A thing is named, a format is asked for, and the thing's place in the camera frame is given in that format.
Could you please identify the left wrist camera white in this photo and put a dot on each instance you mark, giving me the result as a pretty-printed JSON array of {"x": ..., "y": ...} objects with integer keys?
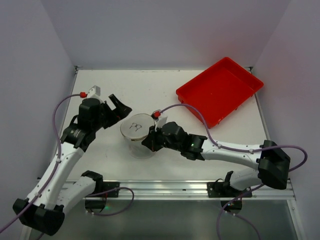
[{"x": 94, "y": 92}]

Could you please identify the white mesh laundry bag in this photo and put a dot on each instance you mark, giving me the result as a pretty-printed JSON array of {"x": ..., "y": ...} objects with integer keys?
[{"x": 135, "y": 130}]

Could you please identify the red plastic tray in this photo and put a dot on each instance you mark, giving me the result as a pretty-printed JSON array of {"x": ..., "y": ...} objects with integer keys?
[{"x": 218, "y": 91}]

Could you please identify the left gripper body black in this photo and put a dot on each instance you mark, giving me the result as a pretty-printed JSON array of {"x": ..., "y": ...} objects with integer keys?
[{"x": 110, "y": 114}]

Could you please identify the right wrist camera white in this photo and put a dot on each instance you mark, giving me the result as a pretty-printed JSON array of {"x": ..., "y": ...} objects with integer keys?
[{"x": 159, "y": 118}]

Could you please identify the aluminium mounting rail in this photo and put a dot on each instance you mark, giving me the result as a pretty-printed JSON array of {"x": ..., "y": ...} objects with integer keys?
[{"x": 194, "y": 190}]

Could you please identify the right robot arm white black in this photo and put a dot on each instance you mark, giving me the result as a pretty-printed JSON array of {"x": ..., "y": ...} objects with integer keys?
[{"x": 265, "y": 164}]

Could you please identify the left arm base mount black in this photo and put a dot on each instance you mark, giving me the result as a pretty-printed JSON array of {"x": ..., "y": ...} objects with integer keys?
[{"x": 97, "y": 201}]

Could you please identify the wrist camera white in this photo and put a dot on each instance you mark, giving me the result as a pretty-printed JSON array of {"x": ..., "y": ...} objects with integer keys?
[
  {"x": 94, "y": 92},
  {"x": 159, "y": 118}
]

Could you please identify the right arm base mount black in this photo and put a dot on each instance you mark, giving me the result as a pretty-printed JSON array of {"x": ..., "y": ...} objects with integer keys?
[{"x": 221, "y": 188}]

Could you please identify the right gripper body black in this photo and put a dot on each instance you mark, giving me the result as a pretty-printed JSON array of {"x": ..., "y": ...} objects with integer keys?
[{"x": 152, "y": 140}]

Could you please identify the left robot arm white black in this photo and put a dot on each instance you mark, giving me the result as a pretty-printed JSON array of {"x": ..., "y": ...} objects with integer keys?
[{"x": 45, "y": 207}]

